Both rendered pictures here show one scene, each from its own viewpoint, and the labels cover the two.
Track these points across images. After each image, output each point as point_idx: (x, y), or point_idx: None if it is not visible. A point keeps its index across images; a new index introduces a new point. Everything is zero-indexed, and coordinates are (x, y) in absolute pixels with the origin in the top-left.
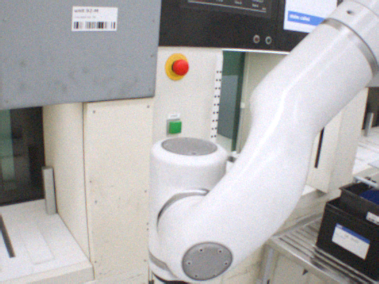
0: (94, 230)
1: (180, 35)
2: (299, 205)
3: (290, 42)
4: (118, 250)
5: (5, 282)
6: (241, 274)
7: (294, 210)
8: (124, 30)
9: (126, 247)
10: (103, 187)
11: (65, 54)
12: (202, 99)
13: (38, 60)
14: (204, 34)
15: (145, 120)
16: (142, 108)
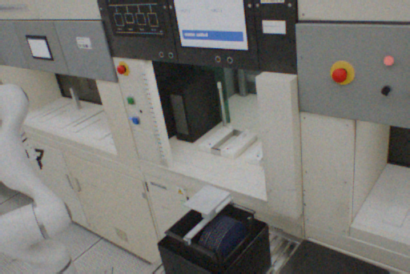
0: (113, 138)
1: (118, 51)
2: (252, 205)
3: (191, 56)
4: (125, 153)
5: (94, 144)
6: None
7: (247, 206)
8: (94, 48)
9: (127, 154)
10: (110, 118)
11: (80, 57)
12: (141, 88)
13: (74, 58)
14: (129, 50)
15: (117, 93)
16: (114, 86)
